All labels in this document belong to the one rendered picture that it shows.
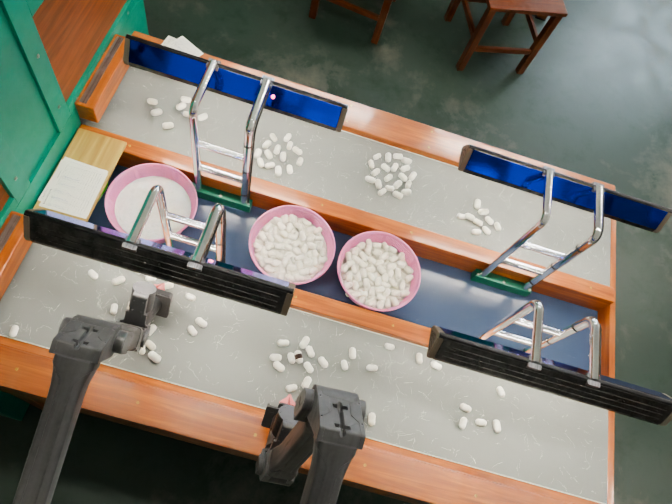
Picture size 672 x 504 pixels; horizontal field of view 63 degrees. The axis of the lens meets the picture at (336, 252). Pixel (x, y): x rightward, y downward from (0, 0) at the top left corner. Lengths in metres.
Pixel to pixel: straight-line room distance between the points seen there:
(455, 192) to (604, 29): 2.46
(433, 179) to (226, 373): 0.96
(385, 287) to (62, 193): 1.00
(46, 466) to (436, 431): 1.04
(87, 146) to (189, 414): 0.87
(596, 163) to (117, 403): 2.77
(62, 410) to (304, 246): 0.96
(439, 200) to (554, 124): 1.64
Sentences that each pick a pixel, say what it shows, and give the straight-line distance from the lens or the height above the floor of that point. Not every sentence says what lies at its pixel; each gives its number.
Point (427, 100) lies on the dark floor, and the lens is 3.19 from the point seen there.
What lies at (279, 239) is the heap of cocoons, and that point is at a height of 0.75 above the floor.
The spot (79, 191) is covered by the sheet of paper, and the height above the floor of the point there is 0.78.
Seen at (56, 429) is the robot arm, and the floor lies 1.34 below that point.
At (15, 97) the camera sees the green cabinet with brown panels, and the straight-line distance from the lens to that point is 1.61.
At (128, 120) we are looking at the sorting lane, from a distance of 1.95.
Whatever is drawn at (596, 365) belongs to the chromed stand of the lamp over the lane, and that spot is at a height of 1.12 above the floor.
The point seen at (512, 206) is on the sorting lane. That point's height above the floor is 0.74.
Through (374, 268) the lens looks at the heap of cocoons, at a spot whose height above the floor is 0.74.
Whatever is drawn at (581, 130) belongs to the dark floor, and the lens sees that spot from 3.53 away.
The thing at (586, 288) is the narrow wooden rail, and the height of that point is 0.76.
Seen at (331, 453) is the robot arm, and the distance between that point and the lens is 0.89.
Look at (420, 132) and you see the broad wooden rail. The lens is 2.02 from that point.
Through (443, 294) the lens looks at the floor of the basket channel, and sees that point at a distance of 1.85.
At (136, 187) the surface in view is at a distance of 1.82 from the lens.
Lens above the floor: 2.29
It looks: 64 degrees down
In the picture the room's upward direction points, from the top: 25 degrees clockwise
